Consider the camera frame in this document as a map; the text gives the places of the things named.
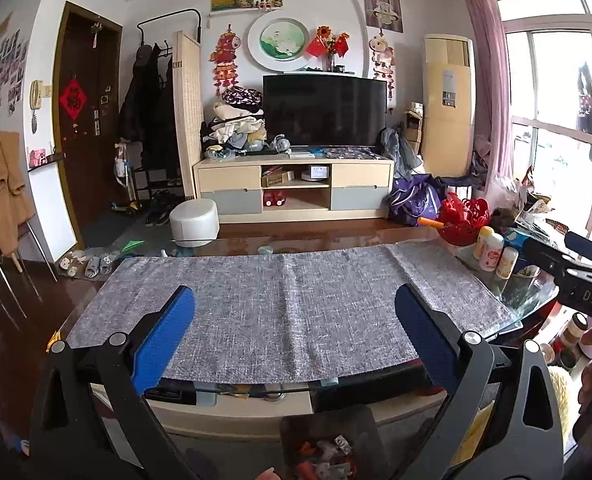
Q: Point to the person's right hand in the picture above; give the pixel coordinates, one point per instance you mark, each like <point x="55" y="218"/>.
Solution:
<point x="588" y="385"/>

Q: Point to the red diamond door decoration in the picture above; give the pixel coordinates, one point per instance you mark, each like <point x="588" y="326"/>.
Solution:
<point x="72" y="99"/>

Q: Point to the blue round tin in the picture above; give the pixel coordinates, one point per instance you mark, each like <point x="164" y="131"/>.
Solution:
<point x="517" y="237"/>

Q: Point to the red plastic basket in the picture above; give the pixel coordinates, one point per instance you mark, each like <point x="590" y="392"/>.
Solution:
<point x="463" y="225"/>

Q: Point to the grey jacket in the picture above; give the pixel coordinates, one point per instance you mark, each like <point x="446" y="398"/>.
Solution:
<point x="401" y="152"/>

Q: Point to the dark grey trash bin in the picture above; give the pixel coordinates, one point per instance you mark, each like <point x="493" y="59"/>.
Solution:
<point x="326" y="425"/>

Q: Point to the dark hanging coat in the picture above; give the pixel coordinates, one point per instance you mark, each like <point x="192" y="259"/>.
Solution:
<point x="143" y="105"/>

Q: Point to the wall poster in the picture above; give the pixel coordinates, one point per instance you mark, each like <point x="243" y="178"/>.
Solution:
<point x="382" y="7"/>

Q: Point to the metal chair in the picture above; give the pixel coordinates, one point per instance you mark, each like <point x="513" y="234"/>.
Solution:
<point x="36" y="255"/>

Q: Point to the wall shelf with figurines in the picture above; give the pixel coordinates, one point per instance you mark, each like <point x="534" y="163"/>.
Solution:
<point x="268" y="4"/>

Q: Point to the round framed wall picture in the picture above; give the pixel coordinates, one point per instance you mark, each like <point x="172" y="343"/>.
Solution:
<point x="278" y="40"/>

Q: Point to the cream standing air conditioner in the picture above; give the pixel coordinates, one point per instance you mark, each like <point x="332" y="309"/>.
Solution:
<point x="448" y="130"/>

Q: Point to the grey slipper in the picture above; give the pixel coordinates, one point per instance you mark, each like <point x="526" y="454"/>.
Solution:
<point x="110" y="261"/>
<point x="92" y="266"/>

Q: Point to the pile of trash wrappers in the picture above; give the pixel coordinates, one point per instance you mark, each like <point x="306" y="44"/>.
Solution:
<point x="333" y="467"/>

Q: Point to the pink curtain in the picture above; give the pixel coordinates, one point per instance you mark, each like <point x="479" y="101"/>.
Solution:
<point x="488" y="85"/>

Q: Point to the brown coat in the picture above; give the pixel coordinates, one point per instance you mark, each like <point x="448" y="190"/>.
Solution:
<point x="1" y="190"/>

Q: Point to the small white bottle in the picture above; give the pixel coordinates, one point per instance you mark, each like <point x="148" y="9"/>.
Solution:
<point x="507" y="262"/>

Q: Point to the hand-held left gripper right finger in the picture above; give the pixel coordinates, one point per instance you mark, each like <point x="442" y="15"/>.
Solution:
<point x="423" y="340"/>

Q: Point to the shoe rack with shoes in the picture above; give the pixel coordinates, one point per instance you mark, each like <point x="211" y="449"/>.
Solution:
<point x="166" y="200"/>

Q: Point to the pile of clothes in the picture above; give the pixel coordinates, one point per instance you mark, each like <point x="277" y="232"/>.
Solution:
<point x="233" y="125"/>

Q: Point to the stacked cardboard boxes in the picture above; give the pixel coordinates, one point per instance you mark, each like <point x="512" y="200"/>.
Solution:
<point x="414" y="127"/>

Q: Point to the cream fleece blanket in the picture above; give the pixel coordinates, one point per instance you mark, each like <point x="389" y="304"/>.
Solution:
<point x="561" y="390"/>

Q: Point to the grey plush toy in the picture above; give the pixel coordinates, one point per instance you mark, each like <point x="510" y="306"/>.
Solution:
<point x="281" y="144"/>

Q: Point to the plush animal slipper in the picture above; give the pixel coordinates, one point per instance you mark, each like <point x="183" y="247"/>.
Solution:
<point x="72" y="265"/>

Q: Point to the black television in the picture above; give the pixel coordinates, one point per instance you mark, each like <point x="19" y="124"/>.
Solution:
<point x="323" y="110"/>

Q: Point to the cream grey television cabinet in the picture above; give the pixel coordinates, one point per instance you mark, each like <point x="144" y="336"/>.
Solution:
<point x="226" y="177"/>

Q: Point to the large window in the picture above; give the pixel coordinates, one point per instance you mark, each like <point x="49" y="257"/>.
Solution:
<point x="551" y="110"/>

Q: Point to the vase with flowers and flags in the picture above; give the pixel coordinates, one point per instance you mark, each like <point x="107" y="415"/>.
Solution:
<point x="328" y="45"/>

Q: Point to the woven folding screen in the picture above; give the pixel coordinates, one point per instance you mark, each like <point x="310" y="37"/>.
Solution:
<point x="188" y="110"/>

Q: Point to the kids scooter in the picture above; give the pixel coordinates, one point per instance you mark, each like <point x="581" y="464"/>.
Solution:
<point x="125" y="175"/>

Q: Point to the cardboard box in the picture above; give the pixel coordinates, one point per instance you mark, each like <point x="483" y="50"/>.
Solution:
<point x="277" y="179"/>

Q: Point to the wall intercom phone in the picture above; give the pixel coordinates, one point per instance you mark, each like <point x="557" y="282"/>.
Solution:
<point x="36" y="94"/>

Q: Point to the red fish hanging ornament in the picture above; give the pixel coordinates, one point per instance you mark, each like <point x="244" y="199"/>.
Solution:
<point x="227" y="55"/>

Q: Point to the small teal lid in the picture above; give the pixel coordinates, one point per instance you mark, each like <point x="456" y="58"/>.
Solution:
<point x="266" y="250"/>

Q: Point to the grey woven table mat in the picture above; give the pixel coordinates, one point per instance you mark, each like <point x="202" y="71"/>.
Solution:
<point x="276" y="310"/>

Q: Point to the white round stool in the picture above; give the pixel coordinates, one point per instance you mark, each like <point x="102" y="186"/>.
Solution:
<point x="193" y="220"/>

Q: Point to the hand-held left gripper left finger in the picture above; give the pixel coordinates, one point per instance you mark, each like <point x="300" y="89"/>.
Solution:
<point x="163" y="340"/>

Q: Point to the brown wooden door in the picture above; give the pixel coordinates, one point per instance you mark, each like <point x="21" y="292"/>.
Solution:
<point x="83" y="170"/>

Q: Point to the whiteboard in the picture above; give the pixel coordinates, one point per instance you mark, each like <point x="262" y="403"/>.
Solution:
<point x="51" y="210"/>

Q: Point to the green paper sheet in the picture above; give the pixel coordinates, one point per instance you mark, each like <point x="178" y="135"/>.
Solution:
<point x="133" y="246"/>

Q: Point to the black coat rack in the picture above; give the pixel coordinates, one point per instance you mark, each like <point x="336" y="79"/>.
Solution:
<point x="196" y="15"/>

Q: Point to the purple bag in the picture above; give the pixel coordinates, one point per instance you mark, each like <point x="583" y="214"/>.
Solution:
<point x="416" y="200"/>

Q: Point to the white bottle pink label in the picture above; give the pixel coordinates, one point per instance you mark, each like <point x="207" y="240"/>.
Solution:
<point x="490" y="252"/>

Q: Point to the cartoon animal hanging ornament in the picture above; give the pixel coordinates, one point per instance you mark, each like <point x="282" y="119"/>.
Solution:
<point x="382" y="57"/>

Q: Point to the hanging door charm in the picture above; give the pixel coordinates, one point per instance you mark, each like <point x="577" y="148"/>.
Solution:
<point x="96" y="32"/>

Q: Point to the orange toy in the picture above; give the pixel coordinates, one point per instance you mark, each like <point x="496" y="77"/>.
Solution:
<point x="430" y="221"/>

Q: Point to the yellow table corner guard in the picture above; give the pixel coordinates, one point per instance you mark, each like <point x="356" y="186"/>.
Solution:
<point x="55" y="345"/>

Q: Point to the white round device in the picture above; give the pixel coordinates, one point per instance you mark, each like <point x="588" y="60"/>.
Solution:
<point x="315" y="172"/>

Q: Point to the dark patterned cloth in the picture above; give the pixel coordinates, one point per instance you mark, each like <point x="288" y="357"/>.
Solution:
<point x="351" y="153"/>

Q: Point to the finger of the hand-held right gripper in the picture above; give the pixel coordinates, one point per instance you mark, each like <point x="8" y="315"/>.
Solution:
<point x="546" y="255"/>
<point x="588" y="247"/>

